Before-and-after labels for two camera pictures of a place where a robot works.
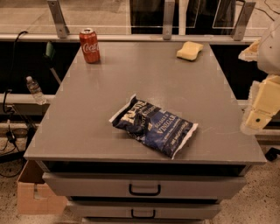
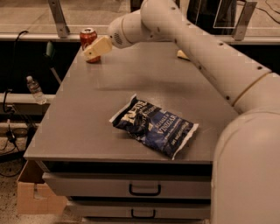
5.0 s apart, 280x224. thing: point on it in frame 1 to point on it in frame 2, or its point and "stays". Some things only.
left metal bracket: (61, 28) stays
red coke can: (89, 45) stays
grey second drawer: (143, 210) stays
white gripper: (269, 52) to (115, 35)
